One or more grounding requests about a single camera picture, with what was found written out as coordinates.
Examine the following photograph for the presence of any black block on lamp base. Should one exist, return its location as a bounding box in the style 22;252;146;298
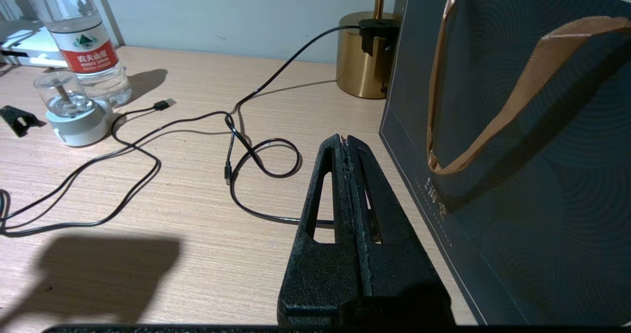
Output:
358;19;401;57

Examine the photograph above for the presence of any small black plastic clip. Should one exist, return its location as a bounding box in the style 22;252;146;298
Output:
0;105;46;137

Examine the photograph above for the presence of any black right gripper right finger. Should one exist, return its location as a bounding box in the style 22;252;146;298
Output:
340;135;455;326

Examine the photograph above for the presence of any black lamp power cord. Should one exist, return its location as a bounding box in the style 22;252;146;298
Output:
224;24;363;225

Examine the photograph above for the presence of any black USB cable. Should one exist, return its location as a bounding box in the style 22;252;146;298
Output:
0;98;302;238

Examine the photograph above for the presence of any clear water bottle red cap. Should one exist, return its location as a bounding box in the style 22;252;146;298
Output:
31;0;133;108

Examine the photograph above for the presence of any small white clear-dome humidifier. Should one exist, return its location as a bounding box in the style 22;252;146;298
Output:
34;70;110;148

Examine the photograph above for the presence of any brass desk lamp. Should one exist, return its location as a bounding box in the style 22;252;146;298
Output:
337;0;404;100

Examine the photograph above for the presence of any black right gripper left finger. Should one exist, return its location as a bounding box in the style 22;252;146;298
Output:
277;135;369;326

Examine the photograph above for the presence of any white wifi router with antennas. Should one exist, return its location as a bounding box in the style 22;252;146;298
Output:
0;20;70;70

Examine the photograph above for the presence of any dark blue gift bag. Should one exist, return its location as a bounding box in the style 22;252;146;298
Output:
379;0;631;326

